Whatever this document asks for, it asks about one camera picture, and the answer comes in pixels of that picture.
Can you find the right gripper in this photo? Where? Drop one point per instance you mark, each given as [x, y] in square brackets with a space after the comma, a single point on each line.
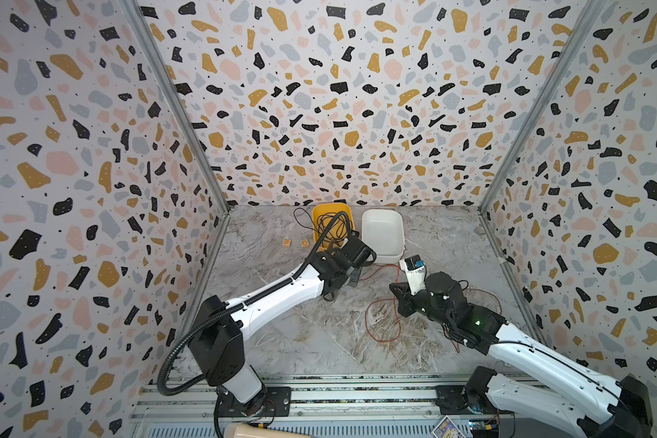
[408, 298]

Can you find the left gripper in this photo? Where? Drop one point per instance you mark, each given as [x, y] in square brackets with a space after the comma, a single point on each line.
[355, 278]

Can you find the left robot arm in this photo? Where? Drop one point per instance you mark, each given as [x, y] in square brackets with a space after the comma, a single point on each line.
[217, 337]

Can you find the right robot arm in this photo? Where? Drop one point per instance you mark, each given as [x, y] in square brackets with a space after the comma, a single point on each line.
[567, 395]

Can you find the yellow plastic bin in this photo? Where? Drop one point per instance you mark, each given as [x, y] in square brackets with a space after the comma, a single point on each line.
[337, 217]

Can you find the white plastic bin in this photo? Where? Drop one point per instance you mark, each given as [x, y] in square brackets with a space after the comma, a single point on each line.
[382, 230]

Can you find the colourful sticker card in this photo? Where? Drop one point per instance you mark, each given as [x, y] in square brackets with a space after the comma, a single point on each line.
[447, 428]

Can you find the beige cylinder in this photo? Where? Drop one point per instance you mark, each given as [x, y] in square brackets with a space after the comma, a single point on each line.
[243, 430]

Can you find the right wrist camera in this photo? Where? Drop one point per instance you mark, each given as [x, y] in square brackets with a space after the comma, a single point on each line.
[415, 273]

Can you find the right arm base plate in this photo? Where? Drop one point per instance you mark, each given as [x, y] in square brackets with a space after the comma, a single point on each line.
[464, 399]

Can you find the aluminium mounting rail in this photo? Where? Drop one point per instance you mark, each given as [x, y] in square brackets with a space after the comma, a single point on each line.
[349, 397]

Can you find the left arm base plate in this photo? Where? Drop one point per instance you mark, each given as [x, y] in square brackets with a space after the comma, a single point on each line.
[273, 401]

